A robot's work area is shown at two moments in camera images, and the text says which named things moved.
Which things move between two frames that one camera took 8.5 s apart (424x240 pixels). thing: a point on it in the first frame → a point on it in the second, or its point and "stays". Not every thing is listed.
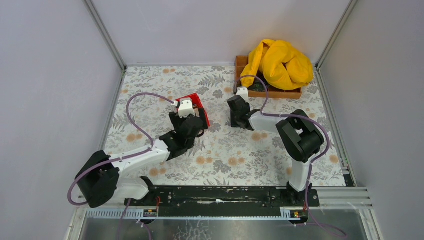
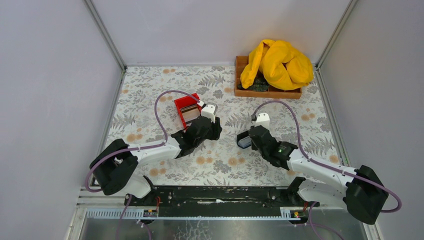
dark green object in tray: (258, 85) stays
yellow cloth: (282, 66) stays
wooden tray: (291, 93) stays
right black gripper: (237, 105) → (254, 136)
